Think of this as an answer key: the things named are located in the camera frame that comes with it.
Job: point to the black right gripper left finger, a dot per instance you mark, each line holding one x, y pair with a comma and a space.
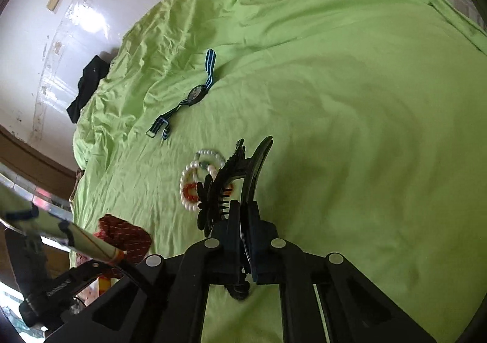
225, 262

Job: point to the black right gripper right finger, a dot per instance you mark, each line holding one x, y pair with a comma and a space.
264, 263

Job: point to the black hair claw clip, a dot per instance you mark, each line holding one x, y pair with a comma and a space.
237, 180

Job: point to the red jewelry tray box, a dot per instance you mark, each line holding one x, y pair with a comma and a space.
33, 220

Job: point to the red polka dot scrunchie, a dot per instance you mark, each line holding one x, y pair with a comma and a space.
133, 240

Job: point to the green bed sheet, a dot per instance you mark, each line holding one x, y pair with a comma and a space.
377, 109

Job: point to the black garment on bed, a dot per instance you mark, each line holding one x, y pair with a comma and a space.
96, 70

